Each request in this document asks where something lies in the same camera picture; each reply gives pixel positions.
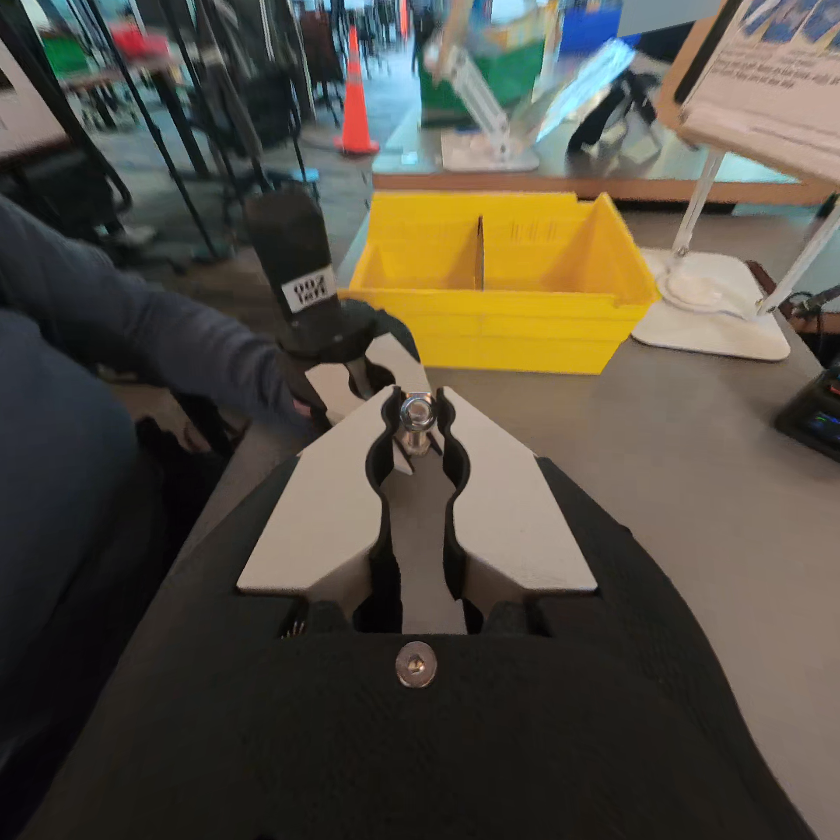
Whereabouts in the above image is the black power station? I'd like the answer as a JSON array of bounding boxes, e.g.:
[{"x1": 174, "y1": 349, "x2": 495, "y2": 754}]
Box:
[{"x1": 773, "y1": 357, "x2": 840, "y2": 462}]

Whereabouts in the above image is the orange traffic cone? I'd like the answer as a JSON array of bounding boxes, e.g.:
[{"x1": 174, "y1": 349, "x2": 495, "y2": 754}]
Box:
[{"x1": 332, "y1": 25, "x2": 382, "y2": 157}]

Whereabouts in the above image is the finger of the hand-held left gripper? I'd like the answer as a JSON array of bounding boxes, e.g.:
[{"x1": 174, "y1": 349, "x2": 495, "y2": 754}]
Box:
[
  {"x1": 305, "y1": 357, "x2": 373, "y2": 429},
  {"x1": 364, "y1": 331, "x2": 433, "y2": 398}
]

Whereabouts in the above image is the brown strap with black clip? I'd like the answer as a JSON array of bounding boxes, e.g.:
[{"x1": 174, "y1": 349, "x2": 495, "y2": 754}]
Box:
[{"x1": 747, "y1": 259, "x2": 840, "y2": 342}]

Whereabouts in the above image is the wood edged desk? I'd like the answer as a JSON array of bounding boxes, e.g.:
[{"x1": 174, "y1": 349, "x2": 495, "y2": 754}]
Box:
[{"x1": 373, "y1": 98, "x2": 831, "y2": 206}]

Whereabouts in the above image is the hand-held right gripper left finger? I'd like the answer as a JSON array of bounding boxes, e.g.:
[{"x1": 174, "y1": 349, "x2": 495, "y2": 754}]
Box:
[{"x1": 236, "y1": 385, "x2": 403, "y2": 634}]

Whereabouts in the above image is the yellow plastic bin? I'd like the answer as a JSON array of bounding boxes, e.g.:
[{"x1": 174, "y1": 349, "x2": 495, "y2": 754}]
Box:
[{"x1": 348, "y1": 190, "x2": 662, "y2": 376}]

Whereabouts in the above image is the green plastic bin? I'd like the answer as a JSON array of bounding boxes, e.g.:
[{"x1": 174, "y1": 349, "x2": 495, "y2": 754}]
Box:
[{"x1": 419, "y1": 36, "x2": 547, "y2": 127}]

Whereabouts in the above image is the person's left forearm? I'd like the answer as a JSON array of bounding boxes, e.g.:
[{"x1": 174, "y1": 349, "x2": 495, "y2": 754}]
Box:
[{"x1": 0, "y1": 196, "x2": 317, "y2": 442}]

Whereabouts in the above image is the black and white handheld device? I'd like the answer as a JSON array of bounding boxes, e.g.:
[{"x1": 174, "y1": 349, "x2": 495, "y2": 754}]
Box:
[{"x1": 566, "y1": 69, "x2": 660, "y2": 160}]

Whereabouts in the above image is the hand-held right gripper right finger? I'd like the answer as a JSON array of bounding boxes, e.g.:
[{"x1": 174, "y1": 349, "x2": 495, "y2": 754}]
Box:
[{"x1": 435, "y1": 386, "x2": 598, "y2": 634}]

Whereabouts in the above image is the white document stand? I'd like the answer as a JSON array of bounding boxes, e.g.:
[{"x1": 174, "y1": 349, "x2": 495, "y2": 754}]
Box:
[{"x1": 631, "y1": 147, "x2": 840, "y2": 362}]

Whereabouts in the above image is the steel hex bolt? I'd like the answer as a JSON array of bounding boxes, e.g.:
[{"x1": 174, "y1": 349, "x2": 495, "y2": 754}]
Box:
[{"x1": 402, "y1": 402, "x2": 433, "y2": 455}]

